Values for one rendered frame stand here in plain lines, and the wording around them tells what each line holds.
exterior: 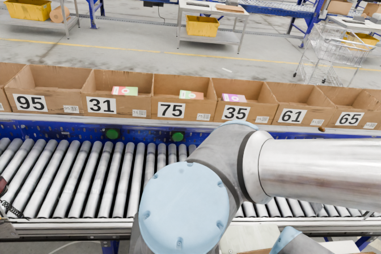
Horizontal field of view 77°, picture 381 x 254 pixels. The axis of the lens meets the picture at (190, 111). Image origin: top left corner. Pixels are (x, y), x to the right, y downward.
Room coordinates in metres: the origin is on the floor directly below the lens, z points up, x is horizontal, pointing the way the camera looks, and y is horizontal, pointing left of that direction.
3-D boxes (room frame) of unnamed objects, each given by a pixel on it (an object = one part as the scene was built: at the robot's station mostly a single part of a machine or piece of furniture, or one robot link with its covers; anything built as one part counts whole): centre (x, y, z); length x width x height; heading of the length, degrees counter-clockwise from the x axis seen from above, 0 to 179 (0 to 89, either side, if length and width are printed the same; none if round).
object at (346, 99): (1.51, -1.10, 0.96); 0.39 x 0.29 x 0.17; 99
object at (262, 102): (1.39, -0.32, 0.96); 0.39 x 0.29 x 0.17; 99
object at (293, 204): (0.97, -0.60, 0.72); 0.52 x 0.05 x 0.05; 9
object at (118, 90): (1.31, 0.44, 0.92); 0.16 x 0.11 x 0.07; 103
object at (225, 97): (1.42, -0.29, 0.92); 0.16 x 0.11 x 0.07; 96
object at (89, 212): (0.81, 0.43, 0.72); 0.52 x 0.05 x 0.05; 9
